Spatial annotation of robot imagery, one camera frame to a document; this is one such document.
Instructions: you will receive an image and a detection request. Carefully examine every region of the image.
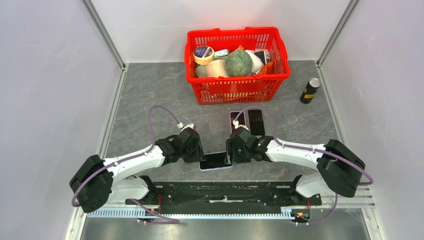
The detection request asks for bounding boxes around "lilac phone case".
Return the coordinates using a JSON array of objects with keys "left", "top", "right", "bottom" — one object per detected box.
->
[{"left": 198, "top": 151, "right": 234, "bottom": 172}]

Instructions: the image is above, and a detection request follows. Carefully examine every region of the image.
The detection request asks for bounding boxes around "black smartphone silver edge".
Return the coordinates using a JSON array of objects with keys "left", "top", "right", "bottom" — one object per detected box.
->
[{"left": 247, "top": 109, "right": 266, "bottom": 136}]

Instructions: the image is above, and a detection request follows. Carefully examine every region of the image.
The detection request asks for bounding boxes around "pink phone case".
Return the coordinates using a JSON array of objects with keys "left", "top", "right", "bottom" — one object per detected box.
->
[{"left": 229, "top": 110, "right": 249, "bottom": 131}]

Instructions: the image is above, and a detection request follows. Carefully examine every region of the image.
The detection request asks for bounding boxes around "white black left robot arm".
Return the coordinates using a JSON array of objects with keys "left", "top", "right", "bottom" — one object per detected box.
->
[{"left": 69, "top": 126, "right": 205, "bottom": 213}]

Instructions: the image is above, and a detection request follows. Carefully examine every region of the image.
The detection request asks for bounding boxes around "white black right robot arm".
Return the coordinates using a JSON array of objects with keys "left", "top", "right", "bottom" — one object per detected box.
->
[{"left": 228, "top": 127, "right": 366, "bottom": 205}]

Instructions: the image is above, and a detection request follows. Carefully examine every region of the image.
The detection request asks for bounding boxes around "red plastic shopping basket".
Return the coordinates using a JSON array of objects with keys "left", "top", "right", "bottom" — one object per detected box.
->
[{"left": 184, "top": 26, "right": 291, "bottom": 105}]

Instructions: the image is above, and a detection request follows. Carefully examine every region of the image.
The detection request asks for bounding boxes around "orange snack packet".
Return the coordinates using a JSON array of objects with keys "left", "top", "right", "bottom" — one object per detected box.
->
[{"left": 257, "top": 61, "right": 274, "bottom": 76}]

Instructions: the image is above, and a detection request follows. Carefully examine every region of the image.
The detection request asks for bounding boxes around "beige paper bag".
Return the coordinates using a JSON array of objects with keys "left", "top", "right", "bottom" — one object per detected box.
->
[{"left": 195, "top": 59, "right": 229, "bottom": 78}]

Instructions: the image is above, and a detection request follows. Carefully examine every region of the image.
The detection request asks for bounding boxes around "green patterned ball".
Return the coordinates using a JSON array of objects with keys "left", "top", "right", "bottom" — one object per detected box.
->
[{"left": 224, "top": 49, "right": 253, "bottom": 77}]

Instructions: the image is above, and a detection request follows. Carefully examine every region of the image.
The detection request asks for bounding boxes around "white plastic bag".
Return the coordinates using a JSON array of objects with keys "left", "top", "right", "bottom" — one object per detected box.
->
[{"left": 245, "top": 50, "right": 264, "bottom": 74}]

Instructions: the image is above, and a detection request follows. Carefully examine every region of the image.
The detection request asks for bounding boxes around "masking tape roll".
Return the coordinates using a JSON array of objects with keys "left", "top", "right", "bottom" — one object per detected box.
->
[{"left": 192, "top": 45, "right": 215, "bottom": 65}]

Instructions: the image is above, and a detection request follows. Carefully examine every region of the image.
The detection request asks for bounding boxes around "black white packet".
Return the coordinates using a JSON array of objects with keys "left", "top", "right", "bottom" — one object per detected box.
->
[{"left": 254, "top": 49, "right": 272, "bottom": 65}]

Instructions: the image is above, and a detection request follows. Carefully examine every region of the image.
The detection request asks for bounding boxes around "black yellow drink can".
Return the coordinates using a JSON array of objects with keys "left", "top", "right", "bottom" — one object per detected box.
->
[{"left": 299, "top": 77, "right": 321, "bottom": 104}]

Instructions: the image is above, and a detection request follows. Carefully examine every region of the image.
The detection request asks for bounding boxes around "small teal box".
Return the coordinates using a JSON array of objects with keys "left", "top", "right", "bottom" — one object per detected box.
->
[{"left": 213, "top": 49, "right": 230, "bottom": 59}]

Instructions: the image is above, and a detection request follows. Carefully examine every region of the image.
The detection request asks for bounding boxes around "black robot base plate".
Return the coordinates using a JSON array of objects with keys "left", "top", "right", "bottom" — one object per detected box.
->
[{"left": 138, "top": 181, "right": 322, "bottom": 215}]

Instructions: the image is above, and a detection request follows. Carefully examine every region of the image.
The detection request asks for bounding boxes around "slotted aluminium rail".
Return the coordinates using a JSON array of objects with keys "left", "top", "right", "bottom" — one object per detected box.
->
[{"left": 86, "top": 206, "right": 294, "bottom": 220}]

